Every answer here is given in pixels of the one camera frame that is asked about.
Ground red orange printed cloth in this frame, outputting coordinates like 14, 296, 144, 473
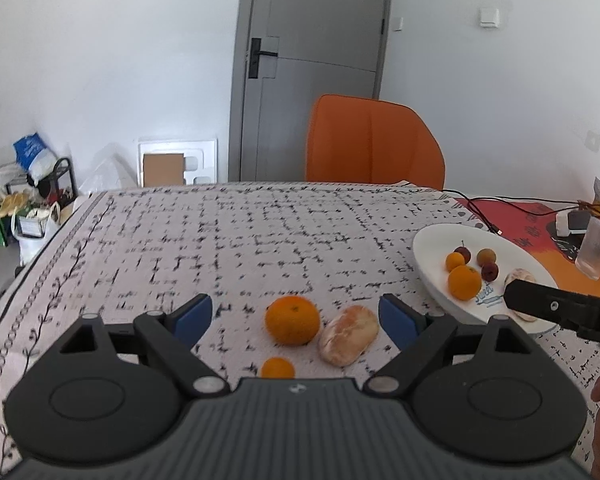
452, 197, 600, 291

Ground blue white bag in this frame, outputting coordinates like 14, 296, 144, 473
13, 132, 58, 181

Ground white power adapter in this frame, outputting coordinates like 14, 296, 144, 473
555, 209, 592, 236

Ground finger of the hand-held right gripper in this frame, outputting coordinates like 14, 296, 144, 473
504, 279, 600, 346

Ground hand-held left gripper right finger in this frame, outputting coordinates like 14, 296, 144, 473
364, 294, 536, 399

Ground brown cardboard piece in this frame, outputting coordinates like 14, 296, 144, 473
142, 153, 186, 187

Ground white foam board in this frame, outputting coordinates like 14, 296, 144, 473
138, 136, 218, 188

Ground white plastic bag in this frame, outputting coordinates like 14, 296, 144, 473
11, 202, 61, 266

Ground grey door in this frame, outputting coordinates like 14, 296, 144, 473
228, 0, 395, 183

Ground black door handle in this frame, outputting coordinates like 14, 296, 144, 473
248, 38, 279, 80

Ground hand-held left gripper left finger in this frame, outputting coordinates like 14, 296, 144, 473
55, 294, 231, 400

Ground clear plastic bag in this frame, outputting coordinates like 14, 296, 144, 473
77, 142, 138, 196

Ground black shoe rack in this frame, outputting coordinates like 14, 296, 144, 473
0, 157, 78, 206

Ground bread roll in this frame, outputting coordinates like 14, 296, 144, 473
503, 269, 540, 322
318, 305, 380, 366

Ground orange chair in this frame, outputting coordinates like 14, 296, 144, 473
305, 94, 446, 191

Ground yellow slippers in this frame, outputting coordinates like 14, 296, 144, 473
0, 192, 28, 218

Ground black cable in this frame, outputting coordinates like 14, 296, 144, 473
441, 189, 581, 236

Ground clear plastic cup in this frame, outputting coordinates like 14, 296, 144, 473
575, 218, 600, 281

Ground large orange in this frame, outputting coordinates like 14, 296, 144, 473
448, 265, 482, 302
264, 296, 321, 346

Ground white black-patterned tablecloth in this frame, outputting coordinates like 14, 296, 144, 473
0, 181, 600, 480

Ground white plate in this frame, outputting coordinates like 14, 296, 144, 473
412, 223, 563, 335

